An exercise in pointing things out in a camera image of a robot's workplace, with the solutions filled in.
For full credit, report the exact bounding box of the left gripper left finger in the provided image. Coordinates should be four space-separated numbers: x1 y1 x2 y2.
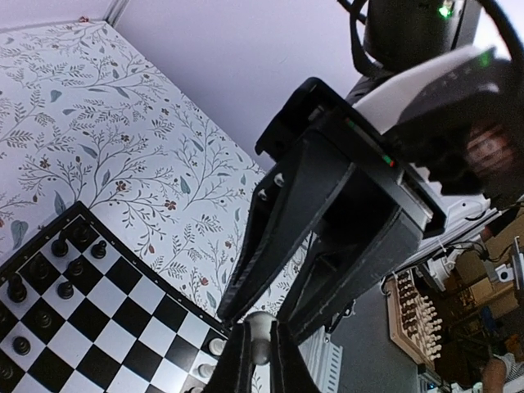
202 322 255 393

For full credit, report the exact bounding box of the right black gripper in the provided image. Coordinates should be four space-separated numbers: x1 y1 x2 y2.
217 77 446 344

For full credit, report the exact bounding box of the floral patterned table mat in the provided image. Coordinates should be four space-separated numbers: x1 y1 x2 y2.
0 20 312 393

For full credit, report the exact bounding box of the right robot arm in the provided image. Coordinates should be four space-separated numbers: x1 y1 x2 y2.
217 1 523 341

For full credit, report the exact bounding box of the right aluminium frame post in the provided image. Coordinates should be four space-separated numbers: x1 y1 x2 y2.
103 0 130 27

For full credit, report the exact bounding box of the white pawn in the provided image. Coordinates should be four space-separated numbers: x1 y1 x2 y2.
245 311 275 366
196 364 215 379
207 337 227 357

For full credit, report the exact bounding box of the black pieces row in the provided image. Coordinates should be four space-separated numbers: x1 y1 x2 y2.
1 226 126 392

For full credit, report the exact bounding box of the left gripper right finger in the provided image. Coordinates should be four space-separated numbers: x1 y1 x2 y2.
269 321 320 393

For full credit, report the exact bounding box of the black white chess board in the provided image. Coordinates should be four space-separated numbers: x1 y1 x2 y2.
1 203 228 392

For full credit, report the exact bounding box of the wooden chess set background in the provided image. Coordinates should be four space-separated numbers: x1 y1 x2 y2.
385 271 442 369

